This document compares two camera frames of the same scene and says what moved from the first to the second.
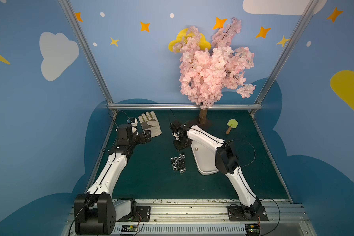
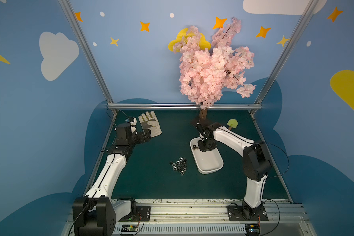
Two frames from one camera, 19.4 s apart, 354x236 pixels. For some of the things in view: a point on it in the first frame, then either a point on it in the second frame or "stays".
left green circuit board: [129, 228] stays
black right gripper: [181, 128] → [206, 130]
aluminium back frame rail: [241, 106] stays
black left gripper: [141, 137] stays
